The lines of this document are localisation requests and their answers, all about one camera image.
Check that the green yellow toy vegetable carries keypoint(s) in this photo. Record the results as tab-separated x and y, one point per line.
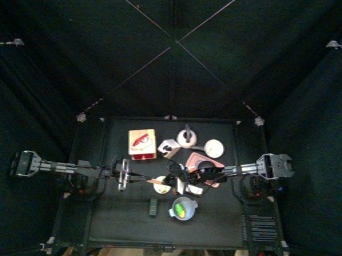
179	209

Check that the white toy cube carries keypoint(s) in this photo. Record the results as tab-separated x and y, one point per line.
168	148

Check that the white text label sticker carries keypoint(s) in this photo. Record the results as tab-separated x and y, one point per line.
262	228

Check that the small white toy piece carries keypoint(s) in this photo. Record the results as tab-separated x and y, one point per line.
194	190

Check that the grey toy bowl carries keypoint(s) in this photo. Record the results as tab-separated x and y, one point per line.
188	213

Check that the cream round toy disc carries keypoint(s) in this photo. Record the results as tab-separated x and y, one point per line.
160	189

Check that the red snack box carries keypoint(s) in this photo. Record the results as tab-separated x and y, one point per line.
141	143

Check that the silver frame clamp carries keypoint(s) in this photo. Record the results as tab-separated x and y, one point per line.
16	42
80	117
259	121
332	44
169	117

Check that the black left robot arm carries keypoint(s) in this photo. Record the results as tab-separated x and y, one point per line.
57	166

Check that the dark rectangular block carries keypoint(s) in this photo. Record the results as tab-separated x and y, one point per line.
152	206

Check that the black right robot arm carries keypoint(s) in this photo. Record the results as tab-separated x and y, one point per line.
267	166

